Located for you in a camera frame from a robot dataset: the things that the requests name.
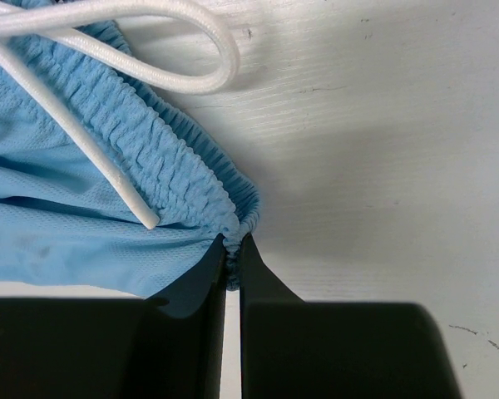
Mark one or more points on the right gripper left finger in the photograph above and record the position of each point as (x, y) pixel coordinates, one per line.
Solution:
(166, 346)

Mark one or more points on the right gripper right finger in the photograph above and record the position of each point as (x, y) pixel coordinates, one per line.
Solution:
(292, 348)

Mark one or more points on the light blue shorts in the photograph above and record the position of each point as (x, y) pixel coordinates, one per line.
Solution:
(102, 182)

